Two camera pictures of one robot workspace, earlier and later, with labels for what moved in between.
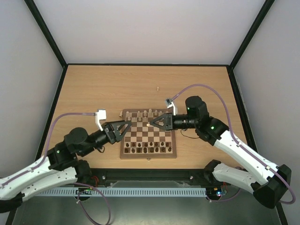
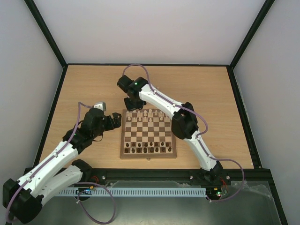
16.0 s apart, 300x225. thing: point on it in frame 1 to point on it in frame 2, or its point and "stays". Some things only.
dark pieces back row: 145,144 stays
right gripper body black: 168,122 to 134,102
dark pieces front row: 163,149 stays
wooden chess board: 144,140 stays
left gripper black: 115,134 to 117,121
